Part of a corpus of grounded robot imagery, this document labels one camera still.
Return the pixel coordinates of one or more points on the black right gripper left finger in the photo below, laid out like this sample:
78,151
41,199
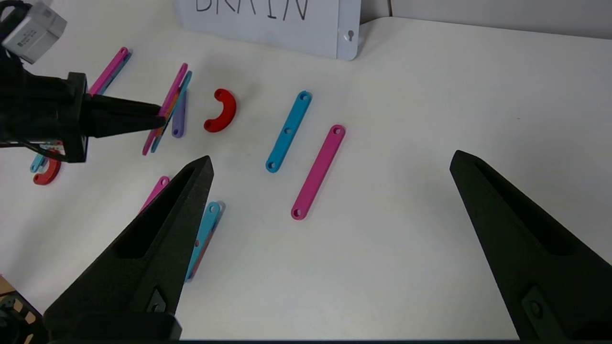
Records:
143,267

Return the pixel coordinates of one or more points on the large red wooden arc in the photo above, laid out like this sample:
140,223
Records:
50,176

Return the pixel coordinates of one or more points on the pink wooden bar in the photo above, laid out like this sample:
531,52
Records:
157,191
111,69
318,172
176,83

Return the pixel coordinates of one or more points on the short blue wooden bar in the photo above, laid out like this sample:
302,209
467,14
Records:
288,131

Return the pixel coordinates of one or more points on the small red wooden arc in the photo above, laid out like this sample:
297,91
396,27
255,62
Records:
227,112

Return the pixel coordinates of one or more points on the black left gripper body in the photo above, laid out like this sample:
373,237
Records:
38,110

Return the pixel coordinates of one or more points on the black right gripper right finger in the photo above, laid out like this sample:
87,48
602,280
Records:
550,277

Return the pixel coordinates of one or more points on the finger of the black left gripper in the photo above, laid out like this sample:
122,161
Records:
119,125
119,109

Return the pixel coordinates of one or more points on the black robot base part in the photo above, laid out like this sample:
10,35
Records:
14,325

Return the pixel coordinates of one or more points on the long blue wooden bar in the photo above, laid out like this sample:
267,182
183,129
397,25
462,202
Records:
208,229
37,165

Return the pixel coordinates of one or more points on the white BRAIN sign card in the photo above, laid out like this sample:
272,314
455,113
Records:
267,24

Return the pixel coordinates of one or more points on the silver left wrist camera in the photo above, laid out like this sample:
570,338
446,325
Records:
33,31

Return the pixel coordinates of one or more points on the short purple wooden bar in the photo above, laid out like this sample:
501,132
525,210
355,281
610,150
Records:
179,124

